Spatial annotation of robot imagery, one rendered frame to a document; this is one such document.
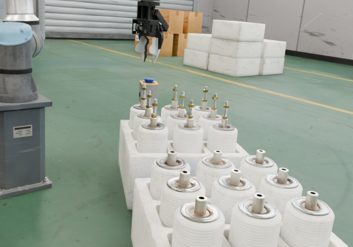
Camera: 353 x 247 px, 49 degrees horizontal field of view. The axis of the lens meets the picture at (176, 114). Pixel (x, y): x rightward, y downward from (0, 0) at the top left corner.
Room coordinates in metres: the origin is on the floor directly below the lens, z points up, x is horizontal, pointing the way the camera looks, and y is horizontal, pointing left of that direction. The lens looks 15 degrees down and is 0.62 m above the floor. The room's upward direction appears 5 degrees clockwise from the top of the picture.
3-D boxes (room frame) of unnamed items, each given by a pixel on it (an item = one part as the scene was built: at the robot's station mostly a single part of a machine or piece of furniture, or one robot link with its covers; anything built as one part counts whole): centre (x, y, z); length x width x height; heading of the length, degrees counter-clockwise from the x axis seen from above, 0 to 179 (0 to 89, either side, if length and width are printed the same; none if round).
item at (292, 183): (0.84, -0.26, 0.25); 0.08 x 0.08 x 0.01
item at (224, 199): (0.81, -0.14, 0.16); 0.10 x 0.10 x 0.18
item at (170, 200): (0.78, -0.03, 0.16); 0.10 x 0.10 x 0.18
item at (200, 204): (0.66, -0.06, 0.26); 0.02 x 0.02 x 0.03
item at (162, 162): (0.89, 0.00, 0.25); 0.08 x 0.08 x 0.01
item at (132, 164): (1.33, -0.02, 0.09); 0.39 x 0.39 x 0.18; 14
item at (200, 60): (4.54, -0.30, 0.09); 0.39 x 0.39 x 0.18; 41
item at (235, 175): (0.81, -0.14, 0.26); 0.02 x 0.02 x 0.03
